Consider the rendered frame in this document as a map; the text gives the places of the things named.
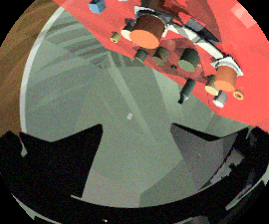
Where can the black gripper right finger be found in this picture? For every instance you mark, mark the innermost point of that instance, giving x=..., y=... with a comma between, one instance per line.
x=204, y=153

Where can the grey bottle with dark blue cap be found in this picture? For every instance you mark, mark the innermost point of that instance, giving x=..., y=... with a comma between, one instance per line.
x=186, y=91

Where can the tan ring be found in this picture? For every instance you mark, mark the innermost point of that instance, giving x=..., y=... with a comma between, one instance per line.
x=240, y=93

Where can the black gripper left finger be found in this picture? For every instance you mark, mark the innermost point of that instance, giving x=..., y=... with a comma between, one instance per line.
x=69, y=158

